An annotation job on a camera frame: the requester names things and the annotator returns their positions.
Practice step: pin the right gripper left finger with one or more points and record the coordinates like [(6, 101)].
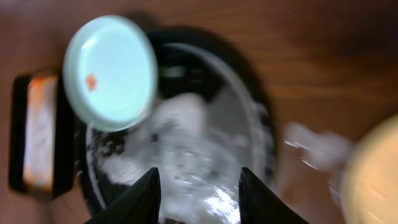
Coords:
[(140, 204)]

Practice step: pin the mint plate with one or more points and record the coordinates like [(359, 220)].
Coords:
[(110, 73)]

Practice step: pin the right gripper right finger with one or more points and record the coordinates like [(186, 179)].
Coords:
[(259, 205)]

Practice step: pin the black rectangular soapy tray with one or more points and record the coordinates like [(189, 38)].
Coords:
[(41, 137)]

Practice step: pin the yellow plate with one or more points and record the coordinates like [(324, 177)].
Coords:
[(369, 185)]

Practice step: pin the black round tray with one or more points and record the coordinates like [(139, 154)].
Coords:
[(210, 119)]

